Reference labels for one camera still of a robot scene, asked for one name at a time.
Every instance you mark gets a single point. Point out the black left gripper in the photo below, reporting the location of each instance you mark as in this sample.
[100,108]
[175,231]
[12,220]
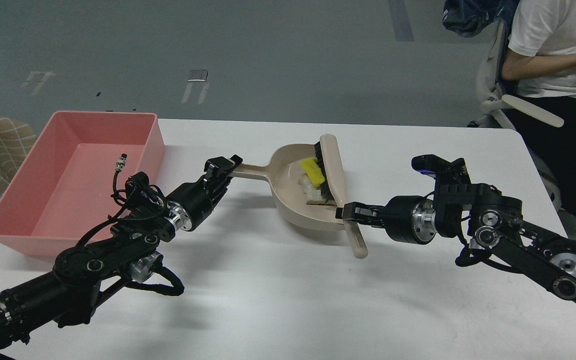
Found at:
[191,203]

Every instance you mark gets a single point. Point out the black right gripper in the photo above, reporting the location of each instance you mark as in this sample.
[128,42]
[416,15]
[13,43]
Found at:
[401,217]

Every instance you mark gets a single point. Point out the white foam piece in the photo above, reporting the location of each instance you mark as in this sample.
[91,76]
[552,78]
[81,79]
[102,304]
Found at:
[313,195]

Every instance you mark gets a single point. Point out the beige plastic dustpan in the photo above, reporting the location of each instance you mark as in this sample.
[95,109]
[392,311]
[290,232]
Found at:
[282,174]

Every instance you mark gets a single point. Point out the yellow green sponge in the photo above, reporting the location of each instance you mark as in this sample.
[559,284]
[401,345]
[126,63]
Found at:
[313,171]

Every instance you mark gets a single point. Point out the beige hand brush black bristles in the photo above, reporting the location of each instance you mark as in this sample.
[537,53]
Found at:
[330,162]

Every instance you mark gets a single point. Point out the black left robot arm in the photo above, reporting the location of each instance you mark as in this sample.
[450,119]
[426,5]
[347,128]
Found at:
[120,253]

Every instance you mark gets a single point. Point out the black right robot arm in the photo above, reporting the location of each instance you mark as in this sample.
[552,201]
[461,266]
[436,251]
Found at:
[489,225]

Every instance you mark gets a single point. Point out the pink plastic bin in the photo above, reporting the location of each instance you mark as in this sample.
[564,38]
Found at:
[63,187]

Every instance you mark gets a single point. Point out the silver floor socket plate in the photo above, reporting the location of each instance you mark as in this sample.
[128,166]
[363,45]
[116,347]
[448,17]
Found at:
[197,76]

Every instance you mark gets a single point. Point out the white office chair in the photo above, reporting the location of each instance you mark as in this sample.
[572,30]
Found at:
[496,97]

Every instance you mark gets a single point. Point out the dark blue bag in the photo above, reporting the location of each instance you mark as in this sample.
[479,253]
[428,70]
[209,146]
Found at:
[467,18]

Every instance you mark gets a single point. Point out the person in white shirt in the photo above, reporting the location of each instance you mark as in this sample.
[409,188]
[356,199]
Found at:
[541,60]

